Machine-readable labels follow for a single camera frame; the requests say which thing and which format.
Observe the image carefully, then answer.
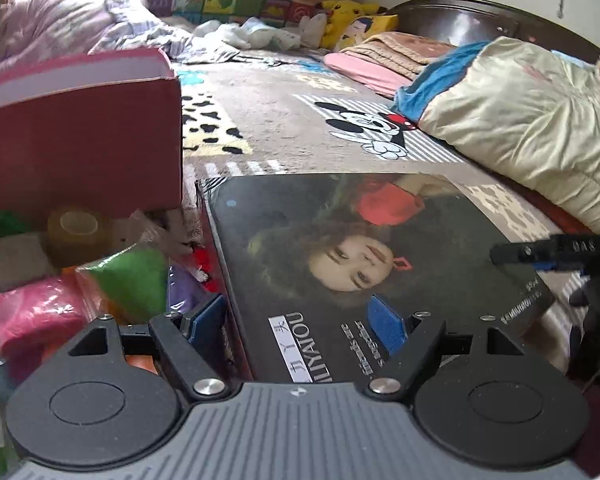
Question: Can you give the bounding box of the purple cloth packet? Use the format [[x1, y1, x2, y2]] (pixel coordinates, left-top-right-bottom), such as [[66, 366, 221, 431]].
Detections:
[[166, 262, 207, 313]]

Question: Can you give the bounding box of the green cloth packet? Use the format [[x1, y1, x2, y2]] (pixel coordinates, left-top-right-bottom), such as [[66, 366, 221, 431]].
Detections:
[[74, 244, 169, 324]]

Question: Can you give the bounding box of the dark box lid with portrait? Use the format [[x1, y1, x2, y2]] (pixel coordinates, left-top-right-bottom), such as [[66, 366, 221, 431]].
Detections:
[[197, 174, 555, 382]]

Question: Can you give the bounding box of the cream and blue quilt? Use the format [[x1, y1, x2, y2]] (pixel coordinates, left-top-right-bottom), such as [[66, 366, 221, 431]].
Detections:
[[393, 37, 600, 234]]

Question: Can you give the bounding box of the clear tape roll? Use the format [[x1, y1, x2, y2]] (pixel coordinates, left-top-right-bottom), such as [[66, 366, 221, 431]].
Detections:
[[46, 207, 112, 268]]

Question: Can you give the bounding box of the magenta cloth packet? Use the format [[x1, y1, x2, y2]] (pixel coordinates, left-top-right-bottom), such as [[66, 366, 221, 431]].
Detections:
[[0, 275, 90, 384]]

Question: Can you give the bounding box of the pink cardboard box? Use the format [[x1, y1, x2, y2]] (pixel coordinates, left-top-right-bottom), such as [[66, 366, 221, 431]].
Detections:
[[0, 48, 183, 226]]

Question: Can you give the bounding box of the Mickey Mouse bed sheet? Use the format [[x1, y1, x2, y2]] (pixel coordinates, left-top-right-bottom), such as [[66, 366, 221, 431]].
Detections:
[[172, 46, 596, 371]]

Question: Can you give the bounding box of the dark wooden headboard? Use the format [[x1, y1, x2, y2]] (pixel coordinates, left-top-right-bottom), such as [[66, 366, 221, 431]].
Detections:
[[388, 0, 600, 63]]

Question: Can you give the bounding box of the brown folded blanket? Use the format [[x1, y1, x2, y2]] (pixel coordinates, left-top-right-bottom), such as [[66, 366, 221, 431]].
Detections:
[[341, 32, 455, 81]]

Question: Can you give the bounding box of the yellow Pikachu plush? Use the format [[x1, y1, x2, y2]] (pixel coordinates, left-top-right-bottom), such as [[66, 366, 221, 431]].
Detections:
[[316, 0, 399, 52]]

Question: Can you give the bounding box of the lavender striped blanket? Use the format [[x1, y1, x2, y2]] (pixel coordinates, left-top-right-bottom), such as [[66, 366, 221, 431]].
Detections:
[[92, 0, 239, 64]]

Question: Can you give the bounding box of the pink floral quilt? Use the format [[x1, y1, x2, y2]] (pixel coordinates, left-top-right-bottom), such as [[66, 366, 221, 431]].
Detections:
[[0, 0, 145, 74]]

